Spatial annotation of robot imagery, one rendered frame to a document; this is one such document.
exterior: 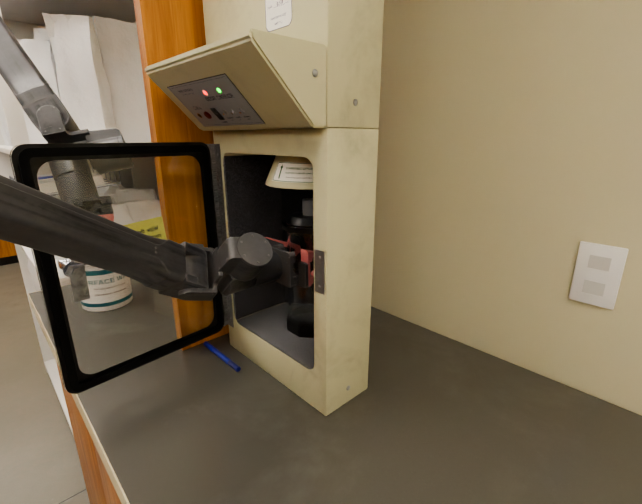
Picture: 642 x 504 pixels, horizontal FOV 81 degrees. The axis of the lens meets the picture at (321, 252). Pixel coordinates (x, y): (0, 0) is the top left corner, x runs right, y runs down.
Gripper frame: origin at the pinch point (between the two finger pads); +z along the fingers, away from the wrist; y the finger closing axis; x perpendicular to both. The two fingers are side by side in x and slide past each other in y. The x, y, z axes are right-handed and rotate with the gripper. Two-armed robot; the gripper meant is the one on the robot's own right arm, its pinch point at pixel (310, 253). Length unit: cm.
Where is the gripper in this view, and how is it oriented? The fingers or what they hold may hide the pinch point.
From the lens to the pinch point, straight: 74.4
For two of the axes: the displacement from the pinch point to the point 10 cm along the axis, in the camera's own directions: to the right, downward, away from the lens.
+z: 7.4, -2.1, 6.4
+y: -6.7, -2.1, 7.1
